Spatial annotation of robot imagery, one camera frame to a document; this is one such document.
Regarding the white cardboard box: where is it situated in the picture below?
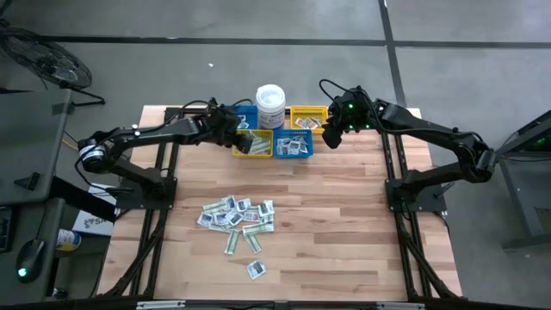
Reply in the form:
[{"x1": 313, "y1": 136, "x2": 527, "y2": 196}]
[{"x1": 71, "y1": 182, "x2": 116, "y2": 237}]

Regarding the black floor fan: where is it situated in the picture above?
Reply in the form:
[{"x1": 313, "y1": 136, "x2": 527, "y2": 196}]
[{"x1": 0, "y1": 26, "x2": 107, "y2": 107}]

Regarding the blue plastic basket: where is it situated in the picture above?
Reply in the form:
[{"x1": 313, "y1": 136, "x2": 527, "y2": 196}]
[
  {"x1": 273, "y1": 128, "x2": 314, "y2": 159},
  {"x1": 234, "y1": 104, "x2": 259, "y2": 130}
]

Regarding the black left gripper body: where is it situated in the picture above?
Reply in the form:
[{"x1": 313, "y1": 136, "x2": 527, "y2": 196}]
[{"x1": 200, "y1": 107, "x2": 256, "y2": 155}]

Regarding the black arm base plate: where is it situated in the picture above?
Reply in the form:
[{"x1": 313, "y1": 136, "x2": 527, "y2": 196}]
[
  {"x1": 384, "y1": 177, "x2": 449, "y2": 214},
  {"x1": 115, "y1": 176, "x2": 178, "y2": 212}
]

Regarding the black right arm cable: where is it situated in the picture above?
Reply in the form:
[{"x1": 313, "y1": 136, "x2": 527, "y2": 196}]
[{"x1": 318, "y1": 78, "x2": 361, "y2": 107}]

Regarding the black computer mouse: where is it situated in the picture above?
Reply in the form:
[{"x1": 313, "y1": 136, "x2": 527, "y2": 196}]
[{"x1": 15, "y1": 239, "x2": 46, "y2": 284}]

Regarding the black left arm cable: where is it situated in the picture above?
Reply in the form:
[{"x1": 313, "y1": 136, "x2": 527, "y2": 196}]
[{"x1": 176, "y1": 97, "x2": 255, "y2": 121}]

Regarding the grey desk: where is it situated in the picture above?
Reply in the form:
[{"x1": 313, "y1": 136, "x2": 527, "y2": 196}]
[{"x1": 0, "y1": 88, "x2": 73, "y2": 302}]

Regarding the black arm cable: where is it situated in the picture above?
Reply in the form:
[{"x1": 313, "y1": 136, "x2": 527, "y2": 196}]
[
  {"x1": 176, "y1": 97, "x2": 255, "y2": 121},
  {"x1": 318, "y1": 78, "x2": 361, "y2": 107}
]

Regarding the white disinfecting wipes canister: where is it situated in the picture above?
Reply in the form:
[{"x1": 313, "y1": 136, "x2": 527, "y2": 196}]
[{"x1": 255, "y1": 84, "x2": 287, "y2": 130}]

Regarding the small black desk clip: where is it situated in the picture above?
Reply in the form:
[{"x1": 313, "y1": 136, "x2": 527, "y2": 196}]
[{"x1": 14, "y1": 170, "x2": 42, "y2": 191}]

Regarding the grey metal cart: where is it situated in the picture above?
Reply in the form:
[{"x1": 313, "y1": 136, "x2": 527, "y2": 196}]
[{"x1": 494, "y1": 109, "x2": 551, "y2": 251}]

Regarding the silver edge bracket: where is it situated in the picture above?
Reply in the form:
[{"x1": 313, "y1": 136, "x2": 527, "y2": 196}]
[
  {"x1": 375, "y1": 301, "x2": 426, "y2": 310},
  {"x1": 135, "y1": 300, "x2": 187, "y2": 310}
]

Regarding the white and yellow can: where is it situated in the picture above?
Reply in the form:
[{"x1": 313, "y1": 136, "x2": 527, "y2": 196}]
[{"x1": 55, "y1": 228, "x2": 83, "y2": 252}]

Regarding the dark device with blue keys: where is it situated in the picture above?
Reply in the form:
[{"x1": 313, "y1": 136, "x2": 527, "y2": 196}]
[{"x1": 0, "y1": 205, "x2": 13, "y2": 254}]

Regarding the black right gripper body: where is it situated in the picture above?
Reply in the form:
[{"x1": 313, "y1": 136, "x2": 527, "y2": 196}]
[{"x1": 321, "y1": 88, "x2": 382, "y2": 150}]

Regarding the yellow plastic basket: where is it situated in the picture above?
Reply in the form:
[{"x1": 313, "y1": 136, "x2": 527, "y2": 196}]
[
  {"x1": 290, "y1": 105, "x2": 329, "y2": 134},
  {"x1": 232, "y1": 128, "x2": 275, "y2": 159}
]

